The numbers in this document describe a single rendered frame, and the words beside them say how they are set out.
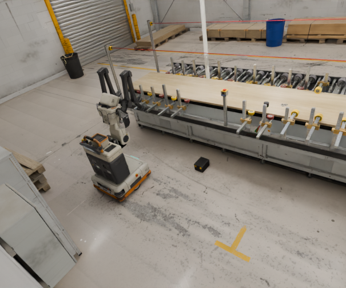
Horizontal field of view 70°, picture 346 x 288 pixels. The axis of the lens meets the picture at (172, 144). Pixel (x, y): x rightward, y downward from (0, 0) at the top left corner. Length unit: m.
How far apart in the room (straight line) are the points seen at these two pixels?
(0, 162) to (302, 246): 2.97
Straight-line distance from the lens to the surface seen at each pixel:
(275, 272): 2.94
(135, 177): 3.61
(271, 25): 8.58
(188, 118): 3.73
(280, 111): 3.40
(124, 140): 3.52
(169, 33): 11.04
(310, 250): 3.14
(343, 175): 3.72
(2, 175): 2.48
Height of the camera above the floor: 2.61
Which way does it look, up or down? 36 degrees down
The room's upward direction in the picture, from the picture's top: 11 degrees counter-clockwise
